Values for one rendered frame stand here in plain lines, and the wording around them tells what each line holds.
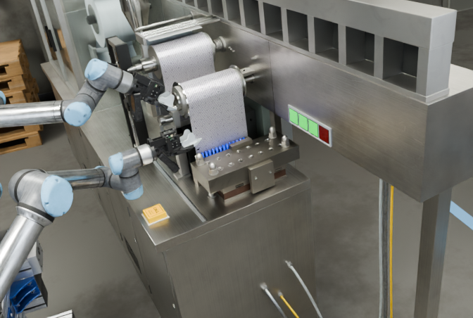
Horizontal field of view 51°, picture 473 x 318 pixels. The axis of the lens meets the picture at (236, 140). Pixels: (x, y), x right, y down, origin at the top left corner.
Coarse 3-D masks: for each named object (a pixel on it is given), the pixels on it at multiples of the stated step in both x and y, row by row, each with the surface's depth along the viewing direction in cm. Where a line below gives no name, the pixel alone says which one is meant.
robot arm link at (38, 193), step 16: (32, 176) 151; (48, 176) 150; (16, 192) 150; (32, 192) 146; (48, 192) 145; (64, 192) 150; (16, 208) 147; (32, 208) 144; (48, 208) 145; (64, 208) 150; (16, 224) 144; (32, 224) 145; (48, 224) 149; (16, 240) 142; (32, 240) 145; (0, 256) 140; (16, 256) 141; (0, 272) 138; (16, 272) 142; (0, 288) 138; (0, 304) 139
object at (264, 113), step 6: (246, 96) 214; (246, 102) 216; (252, 102) 211; (258, 108) 207; (264, 108) 205; (258, 114) 209; (264, 114) 207; (258, 120) 211; (264, 120) 208; (258, 126) 213; (264, 126) 209; (270, 126) 211; (258, 132) 215; (264, 132) 210
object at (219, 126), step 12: (216, 108) 192; (228, 108) 195; (240, 108) 197; (192, 120) 189; (204, 120) 191; (216, 120) 194; (228, 120) 197; (240, 120) 200; (192, 132) 191; (204, 132) 194; (216, 132) 196; (228, 132) 199; (240, 132) 202; (204, 144) 196; (216, 144) 198; (228, 144) 201
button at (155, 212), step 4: (148, 208) 186; (152, 208) 186; (156, 208) 185; (160, 208) 185; (144, 212) 184; (148, 212) 184; (152, 212) 183; (156, 212) 183; (160, 212) 183; (164, 212) 183; (148, 216) 182; (152, 216) 181; (156, 216) 182; (160, 216) 182; (164, 216) 183; (148, 220) 182; (152, 220) 181; (156, 220) 182
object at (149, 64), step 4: (152, 56) 204; (140, 60) 202; (144, 60) 202; (148, 60) 202; (152, 60) 203; (144, 64) 201; (148, 64) 202; (152, 64) 203; (156, 64) 203; (144, 68) 202; (148, 68) 202; (152, 68) 203; (156, 68) 204; (144, 72) 203; (148, 72) 204
